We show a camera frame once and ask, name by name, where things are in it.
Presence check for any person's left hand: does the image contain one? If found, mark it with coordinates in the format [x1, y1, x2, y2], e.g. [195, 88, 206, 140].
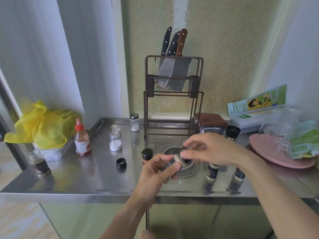
[136, 154, 182, 204]

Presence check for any person's right hand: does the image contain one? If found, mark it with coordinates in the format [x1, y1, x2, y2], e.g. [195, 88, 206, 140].
[180, 133, 250, 167]

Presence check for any dark spice jar silver rim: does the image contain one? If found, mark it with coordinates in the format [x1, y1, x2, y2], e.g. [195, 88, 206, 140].
[159, 153, 190, 181]

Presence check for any person's left forearm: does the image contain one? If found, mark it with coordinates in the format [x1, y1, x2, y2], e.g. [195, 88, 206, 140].
[99, 190, 160, 239]

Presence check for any person's right forearm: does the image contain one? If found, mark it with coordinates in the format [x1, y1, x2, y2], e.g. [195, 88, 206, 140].
[238, 148, 319, 239]

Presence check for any clear glass dish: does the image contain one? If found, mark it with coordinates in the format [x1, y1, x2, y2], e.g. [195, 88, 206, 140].
[155, 140, 200, 179]

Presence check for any dark striped cloth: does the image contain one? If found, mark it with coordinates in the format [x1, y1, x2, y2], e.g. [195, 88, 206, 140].
[199, 125, 225, 135]

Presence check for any red spice jar black lid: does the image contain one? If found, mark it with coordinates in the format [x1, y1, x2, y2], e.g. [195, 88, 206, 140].
[141, 148, 154, 167]

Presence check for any brown cloth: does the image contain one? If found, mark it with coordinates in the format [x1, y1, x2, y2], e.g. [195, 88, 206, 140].
[194, 112, 228, 127]

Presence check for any tall grinder black cap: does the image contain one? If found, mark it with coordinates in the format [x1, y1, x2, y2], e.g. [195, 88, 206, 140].
[225, 125, 241, 143]

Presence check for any steel cabinet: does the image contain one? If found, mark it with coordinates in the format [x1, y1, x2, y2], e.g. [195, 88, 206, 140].
[39, 202, 276, 239]

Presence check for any glass shaker silver lid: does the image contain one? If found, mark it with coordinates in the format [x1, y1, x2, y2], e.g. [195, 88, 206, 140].
[129, 113, 140, 133]

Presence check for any brown metal knife rack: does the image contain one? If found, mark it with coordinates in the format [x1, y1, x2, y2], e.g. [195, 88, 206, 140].
[143, 55, 205, 140]

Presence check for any glass jar white powder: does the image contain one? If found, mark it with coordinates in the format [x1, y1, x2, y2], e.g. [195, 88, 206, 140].
[109, 128, 123, 152]

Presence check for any white green wrap box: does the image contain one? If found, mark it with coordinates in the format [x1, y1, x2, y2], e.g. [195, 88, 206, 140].
[227, 84, 287, 134]

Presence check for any pink plate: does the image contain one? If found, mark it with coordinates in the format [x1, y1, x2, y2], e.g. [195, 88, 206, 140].
[249, 133, 316, 169]

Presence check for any clear plastic bag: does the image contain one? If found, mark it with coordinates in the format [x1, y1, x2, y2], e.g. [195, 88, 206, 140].
[258, 106, 303, 157]

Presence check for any red sauce bottle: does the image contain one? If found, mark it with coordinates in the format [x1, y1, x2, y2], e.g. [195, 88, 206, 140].
[74, 118, 92, 156]

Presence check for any green plastic packet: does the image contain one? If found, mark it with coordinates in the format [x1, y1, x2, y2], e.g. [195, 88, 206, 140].
[289, 120, 319, 160]

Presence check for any white plastic container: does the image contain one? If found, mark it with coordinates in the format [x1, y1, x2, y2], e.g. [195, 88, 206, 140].
[33, 143, 76, 162]

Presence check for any open dark glass jar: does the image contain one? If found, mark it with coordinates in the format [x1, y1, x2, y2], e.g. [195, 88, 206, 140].
[26, 150, 52, 178]

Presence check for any yellow plastic bag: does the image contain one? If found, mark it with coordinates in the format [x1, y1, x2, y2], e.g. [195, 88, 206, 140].
[3, 100, 82, 150]

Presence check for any brown handle cleaver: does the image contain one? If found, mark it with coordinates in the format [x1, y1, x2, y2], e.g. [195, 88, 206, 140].
[169, 28, 191, 92]

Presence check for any black handle cleaver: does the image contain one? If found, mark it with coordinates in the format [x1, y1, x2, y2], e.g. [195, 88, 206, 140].
[155, 27, 175, 89]

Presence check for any black handle knife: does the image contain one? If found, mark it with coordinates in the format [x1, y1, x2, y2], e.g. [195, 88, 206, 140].
[166, 31, 180, 57]

